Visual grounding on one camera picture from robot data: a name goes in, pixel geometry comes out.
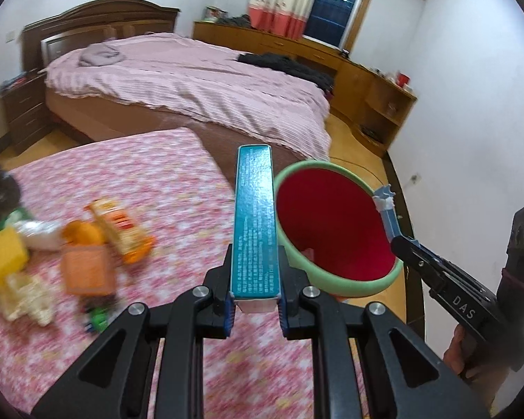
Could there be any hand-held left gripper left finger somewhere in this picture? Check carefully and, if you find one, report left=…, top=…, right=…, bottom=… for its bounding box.
left=30, top=244, right=236, bottom=419

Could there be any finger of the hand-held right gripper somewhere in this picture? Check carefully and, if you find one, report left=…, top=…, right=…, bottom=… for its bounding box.
left=390, top=235, right=452, bottom=291

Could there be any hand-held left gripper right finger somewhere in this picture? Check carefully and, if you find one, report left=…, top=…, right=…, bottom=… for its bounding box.
left=276, top=244, right=492, bottom=419

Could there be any blue white packet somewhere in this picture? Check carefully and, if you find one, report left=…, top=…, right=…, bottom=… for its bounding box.
left=372, top=184, right=405, bottom=241

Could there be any green trash bin red inside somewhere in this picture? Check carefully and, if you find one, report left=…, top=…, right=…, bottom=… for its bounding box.
left=273, top=160, right=403, bottom=300

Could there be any teal cardboard box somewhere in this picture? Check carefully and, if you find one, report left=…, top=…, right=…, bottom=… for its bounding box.
left=228, top=145, right=284, bottom=315

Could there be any orange white snack packet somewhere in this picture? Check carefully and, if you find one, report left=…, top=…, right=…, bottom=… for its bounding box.
left=84, top=199, right=155, bottom=265

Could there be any orange box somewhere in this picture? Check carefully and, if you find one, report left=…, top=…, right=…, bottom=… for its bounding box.
left=61, top=244, right=116, bottom=295

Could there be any cream paper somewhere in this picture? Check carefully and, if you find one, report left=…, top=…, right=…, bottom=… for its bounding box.
left=0, top=273, right=57, bottom=326

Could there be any yellow sponge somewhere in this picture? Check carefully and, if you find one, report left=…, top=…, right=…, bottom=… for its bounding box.
left=0, top=227, right=29, bottom=297

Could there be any person's right hand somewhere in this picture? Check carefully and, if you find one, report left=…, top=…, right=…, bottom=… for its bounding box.
left=443, top=326, right=514, bottom=409

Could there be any small green toy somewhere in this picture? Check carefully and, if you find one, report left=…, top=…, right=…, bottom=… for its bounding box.
left=85, top=308, right=110, bottom=337

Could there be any pink floral cloth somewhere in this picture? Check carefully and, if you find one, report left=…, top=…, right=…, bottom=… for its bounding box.
left=0, top=127, right=367, bottom=419

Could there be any black clothes pile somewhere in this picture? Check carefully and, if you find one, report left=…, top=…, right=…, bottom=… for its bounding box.
left=238, top=51, right=336, bottom=92

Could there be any green plastic item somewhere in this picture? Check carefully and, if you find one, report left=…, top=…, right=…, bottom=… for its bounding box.
left=0, top=207, right=33, bottom=232

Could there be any pink checked bedspread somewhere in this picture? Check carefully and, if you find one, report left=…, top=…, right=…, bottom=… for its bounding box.
left=44, top=32, right=333, bottom=160

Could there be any window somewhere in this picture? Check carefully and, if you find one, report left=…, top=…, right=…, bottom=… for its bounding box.
left=303, top=0, right=378, bottom=51

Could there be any red white patterned curtain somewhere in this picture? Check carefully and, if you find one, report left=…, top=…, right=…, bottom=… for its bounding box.
left=247, top=0, right=323, bottom=40

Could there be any grey folded cloth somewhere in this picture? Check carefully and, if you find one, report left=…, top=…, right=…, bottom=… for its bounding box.
left=78, top=44, right=127, bottom=67

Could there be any dark wooden nightstand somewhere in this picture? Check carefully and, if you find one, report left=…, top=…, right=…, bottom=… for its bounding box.
left=0, top=72, right=53, bottom=153

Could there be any dark wooden bed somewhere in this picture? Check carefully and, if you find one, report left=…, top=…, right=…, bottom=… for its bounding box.
left=21, top=0, right=333, bottom=193

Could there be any light wooden wall cabinet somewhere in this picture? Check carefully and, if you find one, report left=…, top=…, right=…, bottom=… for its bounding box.
left=193, top=20, right=419, bottom=158

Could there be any black suction mount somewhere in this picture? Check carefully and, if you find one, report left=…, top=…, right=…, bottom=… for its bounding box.
left=0, top=166, right=22, bottom=236

